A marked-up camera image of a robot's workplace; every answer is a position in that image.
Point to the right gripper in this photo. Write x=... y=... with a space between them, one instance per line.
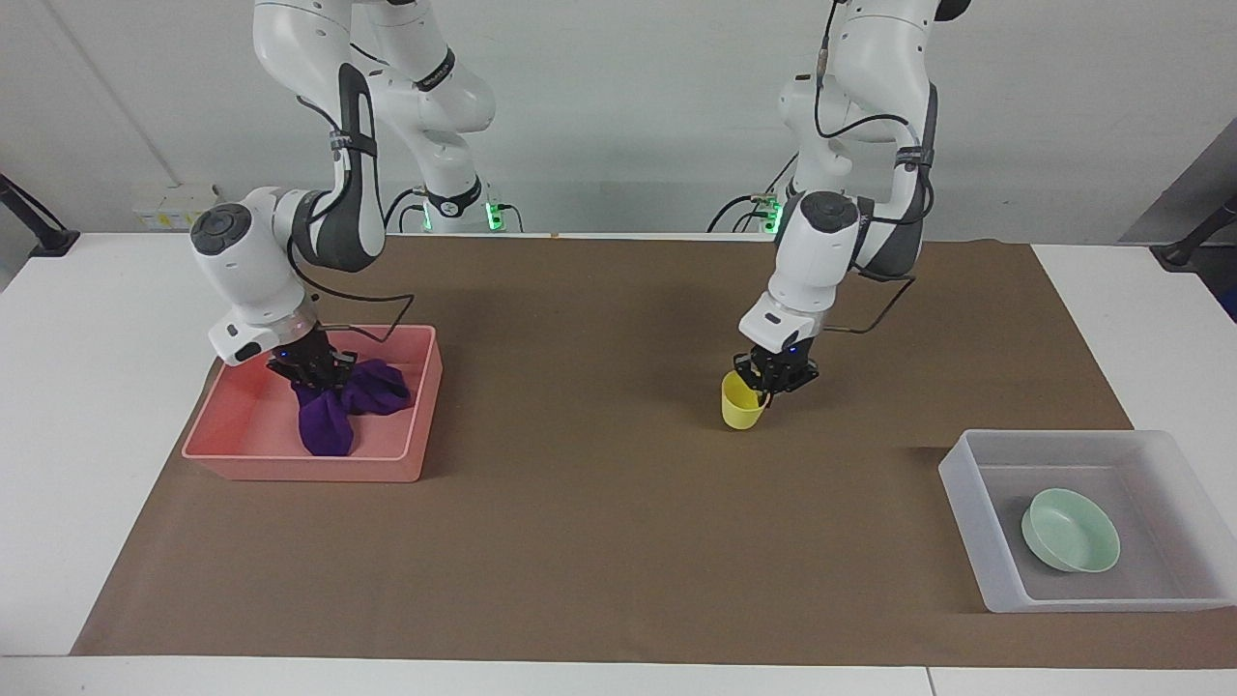
x=307 y=350

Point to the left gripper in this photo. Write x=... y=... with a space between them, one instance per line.
x=779 y=354

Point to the yellow plastic cup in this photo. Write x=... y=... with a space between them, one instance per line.
x=740 y=411

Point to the purple cloth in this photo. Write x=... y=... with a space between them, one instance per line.
x=329 y=425

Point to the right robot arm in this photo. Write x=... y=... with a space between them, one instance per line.
x=338 y=208

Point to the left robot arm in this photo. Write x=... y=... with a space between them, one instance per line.
x=817 y=256

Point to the pink plastic bin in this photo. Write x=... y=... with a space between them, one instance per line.
x=242 y=425

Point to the white power strip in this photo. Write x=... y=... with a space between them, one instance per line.
x=174 y=208

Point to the translucent white plastic bin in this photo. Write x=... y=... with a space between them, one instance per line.
x=976 y=503

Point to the black stand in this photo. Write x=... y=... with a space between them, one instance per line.
x=39 y=232
x=1193 y=242

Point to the light green bowl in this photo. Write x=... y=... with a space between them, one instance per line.
x=1073 y=536

